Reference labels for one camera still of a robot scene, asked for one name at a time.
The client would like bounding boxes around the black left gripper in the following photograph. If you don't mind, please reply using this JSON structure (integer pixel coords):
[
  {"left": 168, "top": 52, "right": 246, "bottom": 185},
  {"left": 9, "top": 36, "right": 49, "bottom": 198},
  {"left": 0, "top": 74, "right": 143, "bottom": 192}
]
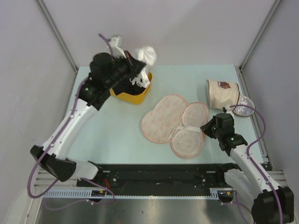
[{"left": 106, "top": 51, "right": 147, "bottom": 90}]

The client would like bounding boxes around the white satin bra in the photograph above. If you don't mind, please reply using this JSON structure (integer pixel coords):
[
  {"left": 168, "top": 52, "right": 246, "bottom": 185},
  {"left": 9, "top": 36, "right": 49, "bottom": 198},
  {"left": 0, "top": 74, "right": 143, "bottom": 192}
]
[{"left": 130, "top": 46, "right": 157, "bottom": 88}]

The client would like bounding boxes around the pink tulip mesh laundry bag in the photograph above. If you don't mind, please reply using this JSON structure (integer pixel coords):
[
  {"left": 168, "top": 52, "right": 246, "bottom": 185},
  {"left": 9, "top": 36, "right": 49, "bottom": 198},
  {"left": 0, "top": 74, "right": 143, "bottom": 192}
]
[{"left": 141, "top": 94, "right": 209, "bottom": 159}]

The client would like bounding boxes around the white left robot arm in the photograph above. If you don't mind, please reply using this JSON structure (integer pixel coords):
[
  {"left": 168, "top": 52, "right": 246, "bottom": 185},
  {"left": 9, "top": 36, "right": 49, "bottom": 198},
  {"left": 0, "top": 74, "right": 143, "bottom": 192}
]
[{"left": 30, "top": 51, "right": 146, "bottom": 187}]

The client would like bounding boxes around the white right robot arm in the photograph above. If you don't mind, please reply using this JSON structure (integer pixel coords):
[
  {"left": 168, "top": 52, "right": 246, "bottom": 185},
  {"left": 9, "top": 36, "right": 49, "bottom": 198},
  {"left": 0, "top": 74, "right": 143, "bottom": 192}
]
[{"left": 201, "top": 113, "right": 294, "bottom": 224}]

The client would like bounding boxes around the beige fabric storage bag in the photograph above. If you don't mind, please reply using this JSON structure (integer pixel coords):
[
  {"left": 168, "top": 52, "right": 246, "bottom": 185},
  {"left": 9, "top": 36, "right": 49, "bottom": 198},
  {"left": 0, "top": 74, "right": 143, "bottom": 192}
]
[{"left": 206, "top": 79, "right": 256, "bottom": 118}]

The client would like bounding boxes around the black clothes pile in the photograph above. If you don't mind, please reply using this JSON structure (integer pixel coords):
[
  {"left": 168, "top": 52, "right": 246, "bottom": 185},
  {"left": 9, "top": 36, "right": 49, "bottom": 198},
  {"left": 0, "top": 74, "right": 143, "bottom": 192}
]
[{"left": 112, "top": 79, "right": 145, "bottom": 96}]

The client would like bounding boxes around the yellow plastic basket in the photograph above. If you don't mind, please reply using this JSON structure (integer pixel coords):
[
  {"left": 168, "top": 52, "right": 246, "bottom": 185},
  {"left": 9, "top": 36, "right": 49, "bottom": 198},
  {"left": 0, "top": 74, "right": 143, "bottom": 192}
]
[{"left": 110, "top": 72, "right": 153, "bottom": 105}]

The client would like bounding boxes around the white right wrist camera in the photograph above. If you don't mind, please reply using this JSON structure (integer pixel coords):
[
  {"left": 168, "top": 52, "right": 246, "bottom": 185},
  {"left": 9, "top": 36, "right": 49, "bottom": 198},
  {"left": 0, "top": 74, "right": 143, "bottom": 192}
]
[{"left": 222, "top": 107, "right": 235, "bottom": 118}]

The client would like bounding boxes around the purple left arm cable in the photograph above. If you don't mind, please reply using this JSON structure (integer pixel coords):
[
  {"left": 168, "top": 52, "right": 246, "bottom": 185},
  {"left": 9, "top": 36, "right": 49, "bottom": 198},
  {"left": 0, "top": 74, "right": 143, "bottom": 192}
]
[{"left": 27, "top": 33, "right": 117, "bottom": 210}]

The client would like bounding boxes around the white slotted cable duct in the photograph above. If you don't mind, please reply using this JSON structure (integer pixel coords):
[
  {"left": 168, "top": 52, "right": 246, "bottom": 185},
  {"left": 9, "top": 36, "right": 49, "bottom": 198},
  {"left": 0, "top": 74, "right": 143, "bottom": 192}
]
[{"left": 44, "top": 188, "right": 234, "bottom": 200}]

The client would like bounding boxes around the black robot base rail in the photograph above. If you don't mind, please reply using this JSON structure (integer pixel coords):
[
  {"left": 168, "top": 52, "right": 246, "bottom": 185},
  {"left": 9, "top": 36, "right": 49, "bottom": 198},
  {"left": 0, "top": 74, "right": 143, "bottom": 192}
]
[{"left": 76, "top": 161, "right": 244, "bottom": 196}]

